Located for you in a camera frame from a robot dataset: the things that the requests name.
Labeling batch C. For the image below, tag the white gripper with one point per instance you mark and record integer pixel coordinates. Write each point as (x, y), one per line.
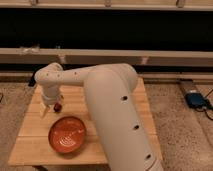
(50, 96)

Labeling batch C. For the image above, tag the small red pepper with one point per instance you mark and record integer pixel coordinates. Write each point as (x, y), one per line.
(57, 107)

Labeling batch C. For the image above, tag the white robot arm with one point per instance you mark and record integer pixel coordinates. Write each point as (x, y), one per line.
(108, 95)

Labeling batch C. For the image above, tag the orange ceramic bowl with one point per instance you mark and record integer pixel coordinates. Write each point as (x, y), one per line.
(67, 134)

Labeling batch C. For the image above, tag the light wooden table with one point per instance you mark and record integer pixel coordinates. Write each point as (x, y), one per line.
(32, 147)

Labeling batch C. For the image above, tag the blue electronic box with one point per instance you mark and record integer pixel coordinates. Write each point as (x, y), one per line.
(195, 100)

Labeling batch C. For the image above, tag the wooden shelf rail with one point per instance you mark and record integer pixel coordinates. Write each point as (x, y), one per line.
(85, 56)

